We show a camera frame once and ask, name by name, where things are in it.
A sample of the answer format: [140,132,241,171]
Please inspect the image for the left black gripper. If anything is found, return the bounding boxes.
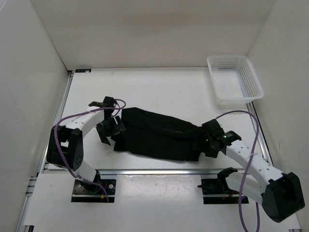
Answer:
[95,115,126,145]

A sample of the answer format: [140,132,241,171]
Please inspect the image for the black shorts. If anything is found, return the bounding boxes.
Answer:
[111,107,202,162]

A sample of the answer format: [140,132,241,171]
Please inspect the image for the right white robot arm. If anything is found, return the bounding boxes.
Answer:
[198,119,305,222]

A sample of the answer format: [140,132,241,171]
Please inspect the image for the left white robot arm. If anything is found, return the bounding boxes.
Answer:
[46,97,126,193]

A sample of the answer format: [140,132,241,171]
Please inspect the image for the white plastic mesh basket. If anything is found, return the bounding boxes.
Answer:
[207,55,264,106]

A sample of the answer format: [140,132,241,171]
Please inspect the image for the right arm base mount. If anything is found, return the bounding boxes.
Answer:
[197,167,239,204]

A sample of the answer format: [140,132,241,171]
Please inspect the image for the aluminium right rail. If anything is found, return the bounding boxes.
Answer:
[246,102,302,232]

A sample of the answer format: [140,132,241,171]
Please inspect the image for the aluminium rail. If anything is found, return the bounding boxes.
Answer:
[43,168,252,177]
[16,71,74,232]
[246,102,302,232]

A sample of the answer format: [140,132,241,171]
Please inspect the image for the aluminium front rail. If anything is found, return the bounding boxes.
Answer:
[43,168,252,177]

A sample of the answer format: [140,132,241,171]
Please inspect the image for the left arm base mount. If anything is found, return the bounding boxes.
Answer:
[71,175,117,203]

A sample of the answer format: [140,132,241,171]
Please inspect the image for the aluminium left rail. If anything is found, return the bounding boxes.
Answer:
[16,71,74,232]

